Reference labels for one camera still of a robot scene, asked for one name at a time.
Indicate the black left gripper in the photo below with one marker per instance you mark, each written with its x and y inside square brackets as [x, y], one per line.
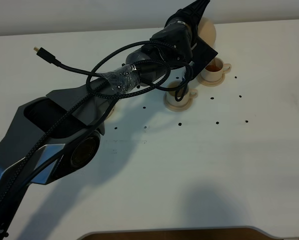
[181, 28]

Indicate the beige teapot with lid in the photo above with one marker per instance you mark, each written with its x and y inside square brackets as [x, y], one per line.
[207, 31]

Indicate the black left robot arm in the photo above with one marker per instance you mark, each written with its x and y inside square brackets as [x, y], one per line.
[58, 134]

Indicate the beige teapot saucer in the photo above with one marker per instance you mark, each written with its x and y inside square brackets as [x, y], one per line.
[111, 112]

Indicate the far beige teacup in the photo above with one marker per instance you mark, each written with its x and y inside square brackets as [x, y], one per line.
[215, 70]

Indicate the beige teacup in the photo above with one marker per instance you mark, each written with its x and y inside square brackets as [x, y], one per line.
[179, 98]
[215, 70]

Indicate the far beige cup saucer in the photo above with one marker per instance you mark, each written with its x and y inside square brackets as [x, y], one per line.
[209, 82]

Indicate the beige cup saucer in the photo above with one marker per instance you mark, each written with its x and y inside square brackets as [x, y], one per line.
[177, 108]
[209, 82]

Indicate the near beige teacup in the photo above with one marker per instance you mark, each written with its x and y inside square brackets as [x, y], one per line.
[179, 98]

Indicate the near beige cup saucer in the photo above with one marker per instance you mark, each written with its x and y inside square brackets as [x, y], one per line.
[177, 108]

